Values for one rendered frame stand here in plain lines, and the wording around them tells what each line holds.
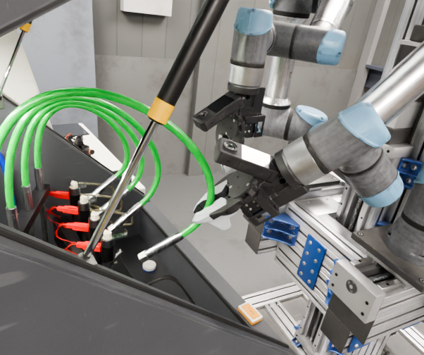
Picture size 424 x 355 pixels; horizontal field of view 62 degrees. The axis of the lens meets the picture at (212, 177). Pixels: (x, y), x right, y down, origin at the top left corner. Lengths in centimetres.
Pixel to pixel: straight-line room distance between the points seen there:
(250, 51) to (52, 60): 214
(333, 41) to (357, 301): 61
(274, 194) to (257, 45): 31
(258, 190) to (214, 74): 271
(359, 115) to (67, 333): 46
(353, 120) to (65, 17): 241
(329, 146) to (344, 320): 64
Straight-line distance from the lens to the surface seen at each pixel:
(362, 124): 56
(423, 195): 98
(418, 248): 102
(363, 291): 97
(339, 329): 113
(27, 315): 35
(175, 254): 102
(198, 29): 32
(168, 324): 44
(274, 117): 126
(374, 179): 62
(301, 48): 84
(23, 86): 98
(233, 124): 79
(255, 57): 76
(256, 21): 76
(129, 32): 307
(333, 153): 57
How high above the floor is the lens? 155
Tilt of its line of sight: 26 degrees down
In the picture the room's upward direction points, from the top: 8 degrees clockwise
